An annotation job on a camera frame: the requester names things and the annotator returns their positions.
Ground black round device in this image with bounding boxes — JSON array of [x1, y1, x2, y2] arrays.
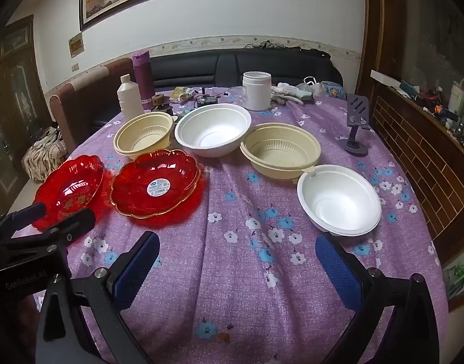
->
[[195, 89, 221, 109]]

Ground wooden brick-pattern counter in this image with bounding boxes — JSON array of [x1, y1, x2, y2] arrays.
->
[[370, 70, 464, 262]]

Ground small yellow wall plaque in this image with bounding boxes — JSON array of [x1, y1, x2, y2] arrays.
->
[[68, 33, 84, 58]]

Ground white foam bowl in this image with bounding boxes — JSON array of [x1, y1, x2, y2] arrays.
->
[[174, 103, 252, 159], [296, 164, 382, 236]]

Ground black leather sofa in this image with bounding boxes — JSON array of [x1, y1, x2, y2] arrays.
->
[[150, 49, 344, 88]]

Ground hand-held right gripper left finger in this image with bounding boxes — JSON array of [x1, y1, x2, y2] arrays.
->
[[35, 231, 160, 364]]

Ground red plastic plate gold print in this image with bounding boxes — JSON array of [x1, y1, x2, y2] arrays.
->
[[33, 154, 105, 233]]

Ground clear printed plastic bag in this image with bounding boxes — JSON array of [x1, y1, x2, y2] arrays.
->
[[311, 79, 346, 101]]

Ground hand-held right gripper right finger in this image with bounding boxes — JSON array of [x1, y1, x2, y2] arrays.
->
[[315, 233, 450, 364]]

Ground red plastic plate white sticker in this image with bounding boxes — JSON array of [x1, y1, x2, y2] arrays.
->
[[109, 149, 202, 219]]

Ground purple thermos flask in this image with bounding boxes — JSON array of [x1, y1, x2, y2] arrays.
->
[[132, 50, 155, 101]]

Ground purple floral tablecloth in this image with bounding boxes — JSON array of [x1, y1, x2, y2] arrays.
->
[[12, 93, 450, 364]]

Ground white work gloves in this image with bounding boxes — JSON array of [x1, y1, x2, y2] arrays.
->
[[272, 82, 314, 106]]

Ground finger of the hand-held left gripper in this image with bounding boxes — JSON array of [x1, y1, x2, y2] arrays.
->
[[0, 208, 97, 253], [0, 202, 47, 236]]

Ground grey phone stand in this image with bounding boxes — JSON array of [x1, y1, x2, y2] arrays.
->
[[344, 94, 371, 156]]

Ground brown armchair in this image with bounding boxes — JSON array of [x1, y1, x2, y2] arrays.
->
[[49, 58, 142, 152]]

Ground dark wooden glass cabinet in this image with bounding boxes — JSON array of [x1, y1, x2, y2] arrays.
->
[[0, 15, 52, 221]]

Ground white plastic jar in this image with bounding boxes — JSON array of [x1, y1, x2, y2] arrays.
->
[[242, 71, 272, 111]]

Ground patterned blanket bundle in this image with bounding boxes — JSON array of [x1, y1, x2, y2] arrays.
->
[[22, 127, 68, 183]]

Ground cream ribbed plastic bowl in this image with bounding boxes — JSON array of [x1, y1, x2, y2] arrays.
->
[[114, 112, 178, 160], [240, 122, 322, 180]]

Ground white plastic bottle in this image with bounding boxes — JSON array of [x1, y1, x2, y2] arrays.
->
[[117, 75, 142, 118]]

